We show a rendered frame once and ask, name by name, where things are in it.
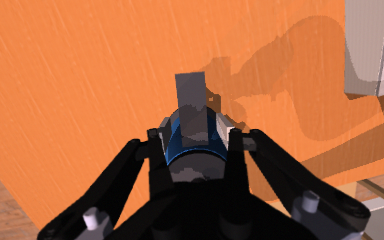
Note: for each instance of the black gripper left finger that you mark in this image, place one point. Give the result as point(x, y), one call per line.
point(95, 214)

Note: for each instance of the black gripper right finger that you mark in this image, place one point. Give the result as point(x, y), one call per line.
point(327, 212)

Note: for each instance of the dark grey round disc with centre stud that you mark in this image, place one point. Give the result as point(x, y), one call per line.
point(175, 115)

